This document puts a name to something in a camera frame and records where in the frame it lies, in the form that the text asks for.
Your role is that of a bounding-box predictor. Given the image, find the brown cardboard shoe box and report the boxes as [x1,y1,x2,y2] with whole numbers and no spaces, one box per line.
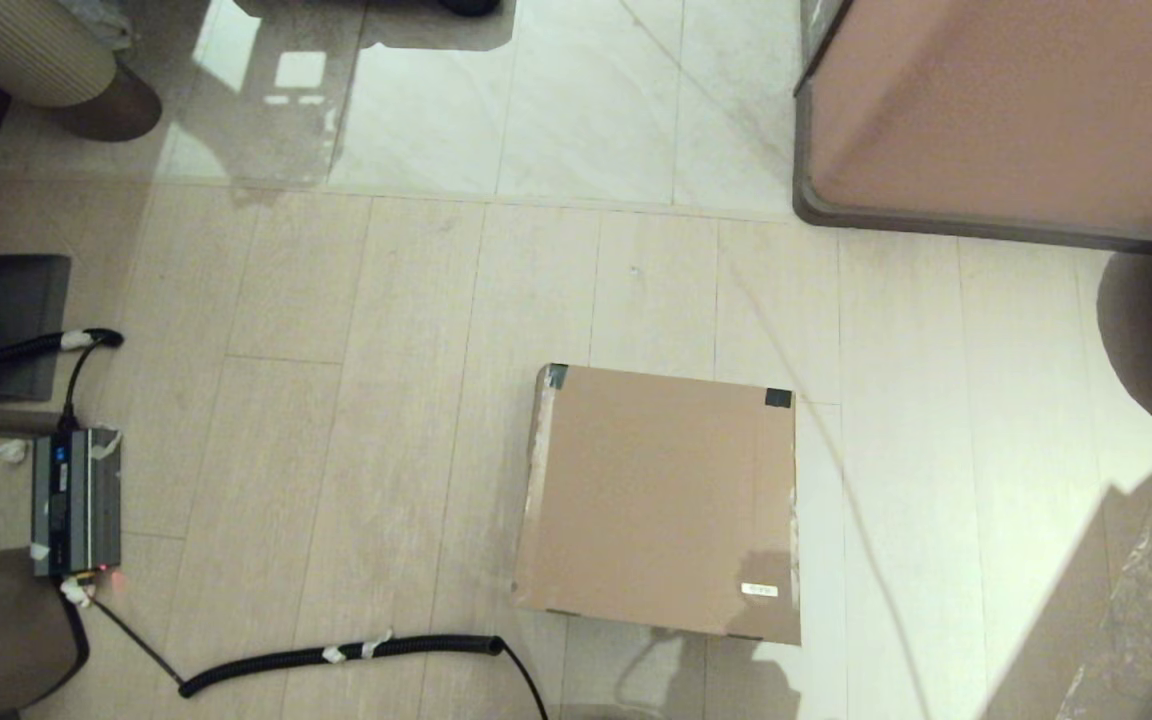
[511,362,803,646]

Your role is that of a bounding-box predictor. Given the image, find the long black corrugated conduit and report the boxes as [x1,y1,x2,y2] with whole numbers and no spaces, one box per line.
[178,634,549,720]

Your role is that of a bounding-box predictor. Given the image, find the grey power supply box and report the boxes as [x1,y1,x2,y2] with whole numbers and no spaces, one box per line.
[30,426,125,581]

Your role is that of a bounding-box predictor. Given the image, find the thin black power cable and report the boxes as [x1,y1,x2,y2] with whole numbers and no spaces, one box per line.
[58,340,125,433]

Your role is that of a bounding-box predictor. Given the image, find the grey crumpled plastic bag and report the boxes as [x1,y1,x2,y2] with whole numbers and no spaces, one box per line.
[56,0,134,53]

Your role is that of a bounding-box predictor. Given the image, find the ribbed beige round stool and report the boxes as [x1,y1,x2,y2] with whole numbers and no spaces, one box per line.
[0,0,163,143]

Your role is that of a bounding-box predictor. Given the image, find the short black corrugated cable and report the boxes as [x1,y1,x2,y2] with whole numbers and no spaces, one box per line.
[0,328,125,373]

